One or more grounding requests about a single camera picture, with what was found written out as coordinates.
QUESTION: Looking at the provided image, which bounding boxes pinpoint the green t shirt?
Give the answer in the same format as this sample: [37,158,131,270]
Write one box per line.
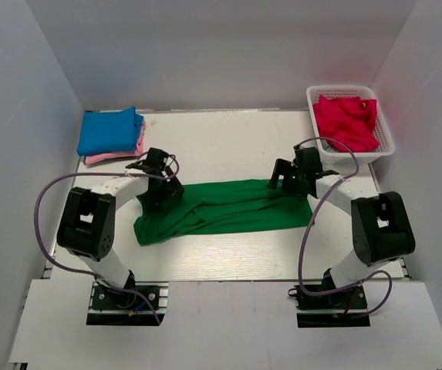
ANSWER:
[133,179,312,246]

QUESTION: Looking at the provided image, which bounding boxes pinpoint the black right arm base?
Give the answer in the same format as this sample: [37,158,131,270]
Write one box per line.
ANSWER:
[288,285,370,328]

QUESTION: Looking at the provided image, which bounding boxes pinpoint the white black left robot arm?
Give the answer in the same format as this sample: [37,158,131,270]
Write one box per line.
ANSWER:
[56,148,184,308]

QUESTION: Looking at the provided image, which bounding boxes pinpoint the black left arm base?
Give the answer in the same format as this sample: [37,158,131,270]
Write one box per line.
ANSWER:
[86,282,169,327]

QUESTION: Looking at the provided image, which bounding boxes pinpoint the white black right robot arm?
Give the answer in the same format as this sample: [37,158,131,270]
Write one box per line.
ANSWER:
[268,146,416,308]

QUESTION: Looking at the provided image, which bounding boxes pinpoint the folded pink t shirt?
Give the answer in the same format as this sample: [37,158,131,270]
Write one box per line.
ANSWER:
[83,119,147,166]

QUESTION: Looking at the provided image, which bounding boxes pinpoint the crumpled red t shirt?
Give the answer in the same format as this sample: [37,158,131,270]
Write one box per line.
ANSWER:
[312,96,379,153]

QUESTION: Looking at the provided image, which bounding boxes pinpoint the folded blue t shirt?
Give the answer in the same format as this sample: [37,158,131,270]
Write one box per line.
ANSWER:
[76,106,143,156]

